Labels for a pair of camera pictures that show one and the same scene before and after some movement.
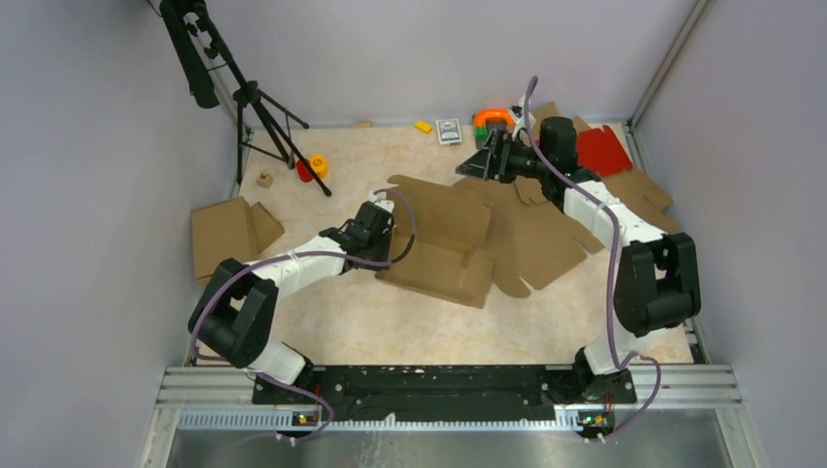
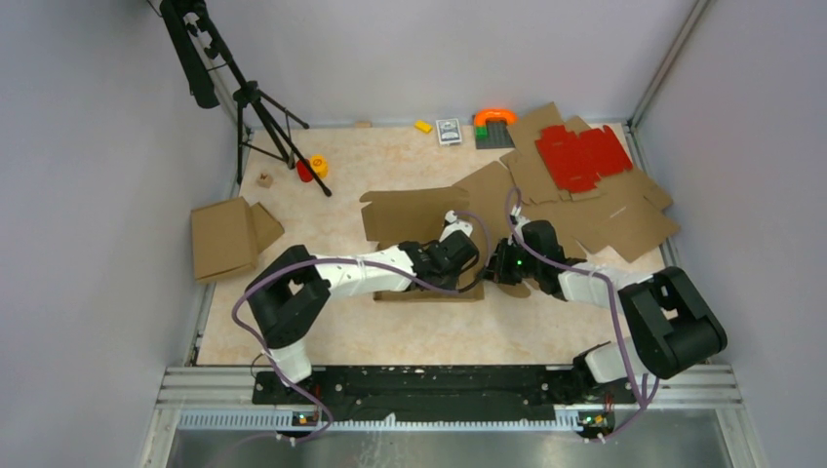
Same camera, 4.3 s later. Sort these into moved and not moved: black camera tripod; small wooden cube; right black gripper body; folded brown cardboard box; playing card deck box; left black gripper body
Moved: left black gripper body; right black gripper body
Not moved: small wooden cube; folded brown cardboard box; black camera tripod; playing card deck box
